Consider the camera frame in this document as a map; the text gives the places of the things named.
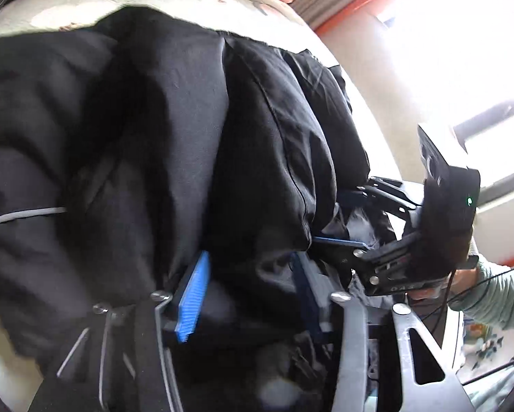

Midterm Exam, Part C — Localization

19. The orange window frame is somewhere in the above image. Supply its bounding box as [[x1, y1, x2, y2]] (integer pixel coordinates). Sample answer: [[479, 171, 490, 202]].
[[315, 0, 438, 37]]

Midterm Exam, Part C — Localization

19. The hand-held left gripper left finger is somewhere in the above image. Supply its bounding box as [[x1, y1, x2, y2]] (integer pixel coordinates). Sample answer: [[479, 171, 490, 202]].
[[55, 251, 212, 412]]

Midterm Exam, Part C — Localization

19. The window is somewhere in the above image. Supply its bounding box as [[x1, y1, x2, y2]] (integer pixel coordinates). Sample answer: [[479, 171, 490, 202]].
[[377, 0, 514, 198]]

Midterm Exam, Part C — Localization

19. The black hooded jacket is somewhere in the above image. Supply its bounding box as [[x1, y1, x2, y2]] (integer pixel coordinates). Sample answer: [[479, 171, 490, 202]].
[[0, 6, 395, 412]]

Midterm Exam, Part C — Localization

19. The person's right hand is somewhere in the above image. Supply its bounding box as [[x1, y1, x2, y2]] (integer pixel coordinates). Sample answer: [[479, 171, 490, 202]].
[[407, 272, 476, 310]]

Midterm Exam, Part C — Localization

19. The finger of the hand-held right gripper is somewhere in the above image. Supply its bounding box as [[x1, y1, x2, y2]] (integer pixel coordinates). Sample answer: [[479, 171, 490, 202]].
[[312, 234, 416, 284], [355, 176, 427, 215]]

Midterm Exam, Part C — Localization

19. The person's right forearm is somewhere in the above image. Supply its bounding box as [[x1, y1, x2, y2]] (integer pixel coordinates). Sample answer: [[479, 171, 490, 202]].
[[448, 255, 514, 331]]

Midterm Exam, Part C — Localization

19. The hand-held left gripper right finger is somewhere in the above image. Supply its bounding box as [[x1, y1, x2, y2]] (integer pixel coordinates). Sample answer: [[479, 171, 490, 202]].
[[291, 253, 472, 412]]

